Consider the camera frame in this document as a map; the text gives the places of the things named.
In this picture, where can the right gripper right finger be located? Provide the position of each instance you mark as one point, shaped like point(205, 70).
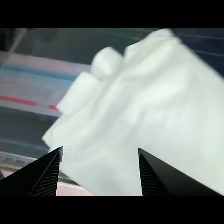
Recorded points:
point(163, 180)

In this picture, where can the white T-shirt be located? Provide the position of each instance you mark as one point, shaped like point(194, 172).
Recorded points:
point(150, 110)

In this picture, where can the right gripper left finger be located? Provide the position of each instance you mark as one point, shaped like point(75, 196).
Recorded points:
point(40, 178)

